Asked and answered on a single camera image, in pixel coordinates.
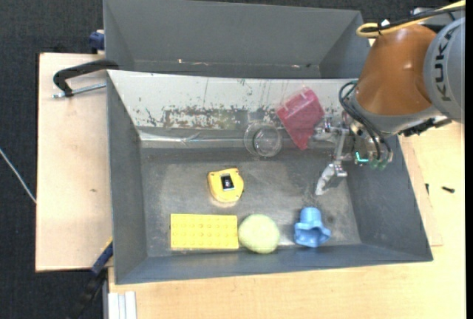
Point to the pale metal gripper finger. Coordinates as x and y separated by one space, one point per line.
338 171
329 131

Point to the red plastic packet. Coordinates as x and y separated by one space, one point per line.
301 116

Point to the blue plastic toy piece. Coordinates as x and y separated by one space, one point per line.
309 230

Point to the clear glass bowl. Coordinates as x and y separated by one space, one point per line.
264 142

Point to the small black screw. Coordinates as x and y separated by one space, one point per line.
449 190

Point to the pale green ball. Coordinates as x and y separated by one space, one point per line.
258 233

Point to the yellow tape measure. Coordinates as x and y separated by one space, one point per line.
225 185

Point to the yellow studded flat block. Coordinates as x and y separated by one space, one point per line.
203 232

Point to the grey metal bin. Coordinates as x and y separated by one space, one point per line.
192 199

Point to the black cylinder on white bracket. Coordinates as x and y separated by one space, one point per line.
417 128

